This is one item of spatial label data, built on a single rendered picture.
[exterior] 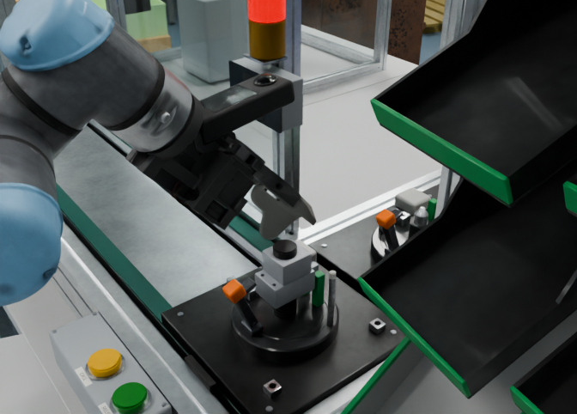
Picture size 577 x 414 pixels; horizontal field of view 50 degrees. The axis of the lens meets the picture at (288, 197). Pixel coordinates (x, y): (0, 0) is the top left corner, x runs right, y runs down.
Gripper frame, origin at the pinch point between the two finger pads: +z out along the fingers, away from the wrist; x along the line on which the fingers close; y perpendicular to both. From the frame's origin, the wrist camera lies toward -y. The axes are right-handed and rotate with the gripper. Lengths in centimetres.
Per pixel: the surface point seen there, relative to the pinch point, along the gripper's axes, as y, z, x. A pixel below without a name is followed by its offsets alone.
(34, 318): 38, 7, -35
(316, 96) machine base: -35, 69, -78
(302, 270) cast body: 5.8, 7.5, 2.2
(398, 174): -23, 59, -32
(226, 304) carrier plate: 16.0, 11.5, -7.9
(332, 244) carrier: 0.1, 25.1, -9.5
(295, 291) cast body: 8.5, 9.0, 2.2
